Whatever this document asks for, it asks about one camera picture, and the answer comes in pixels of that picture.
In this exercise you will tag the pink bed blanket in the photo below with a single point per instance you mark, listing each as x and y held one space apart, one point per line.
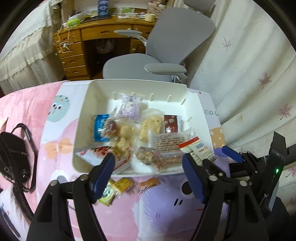
29 106

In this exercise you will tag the grey office chair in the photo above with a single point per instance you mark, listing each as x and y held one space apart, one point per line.
176 34

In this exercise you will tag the cartoon monster tablecloth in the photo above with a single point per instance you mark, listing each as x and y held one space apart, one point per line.
68 150

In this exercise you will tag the clear bag of yellow snacks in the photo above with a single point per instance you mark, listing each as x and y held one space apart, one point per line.
123 139

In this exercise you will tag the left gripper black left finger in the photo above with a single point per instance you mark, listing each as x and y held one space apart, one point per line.
87 189

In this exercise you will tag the red white snack packet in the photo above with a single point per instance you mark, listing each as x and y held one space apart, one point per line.
94 156

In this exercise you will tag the yellow snack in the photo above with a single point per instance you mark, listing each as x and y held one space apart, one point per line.
122 185

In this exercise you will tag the dark red snack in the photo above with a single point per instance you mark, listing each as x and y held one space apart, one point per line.
172 123

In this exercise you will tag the wooden desk with drawers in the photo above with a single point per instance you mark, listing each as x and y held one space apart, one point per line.
84 49

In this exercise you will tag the nut bar clear wrapper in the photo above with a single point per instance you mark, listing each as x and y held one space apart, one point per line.
149 156

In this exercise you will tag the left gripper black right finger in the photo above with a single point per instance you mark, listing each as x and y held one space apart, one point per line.
210 194

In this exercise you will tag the floral white curtain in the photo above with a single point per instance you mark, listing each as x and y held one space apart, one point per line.
248 68

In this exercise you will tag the black shoulder bag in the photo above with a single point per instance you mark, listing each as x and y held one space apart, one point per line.
15 166

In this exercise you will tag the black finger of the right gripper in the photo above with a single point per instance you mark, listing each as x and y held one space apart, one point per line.
232 154
214 173

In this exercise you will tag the blue snack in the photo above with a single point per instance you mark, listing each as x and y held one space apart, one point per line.
98 126

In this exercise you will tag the blue paper gift bag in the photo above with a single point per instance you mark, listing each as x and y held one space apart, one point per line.
103 8

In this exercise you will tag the orange fried snack packet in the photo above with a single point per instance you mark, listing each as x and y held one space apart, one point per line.
151 182

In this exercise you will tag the purple snack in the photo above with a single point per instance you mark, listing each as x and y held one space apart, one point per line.
130 107

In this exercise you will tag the peanut snack clear packet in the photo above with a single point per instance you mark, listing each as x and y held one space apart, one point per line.
110 128

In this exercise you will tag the clear bag of rice crackers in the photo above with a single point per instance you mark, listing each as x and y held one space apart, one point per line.
151 119

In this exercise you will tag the green snack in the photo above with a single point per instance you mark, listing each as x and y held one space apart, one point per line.
109 194

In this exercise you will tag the roll of masking tape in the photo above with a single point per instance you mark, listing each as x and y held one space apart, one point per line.
150 18

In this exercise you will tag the white Lipo biscuit packet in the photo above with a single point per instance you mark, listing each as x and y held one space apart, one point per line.
196 148

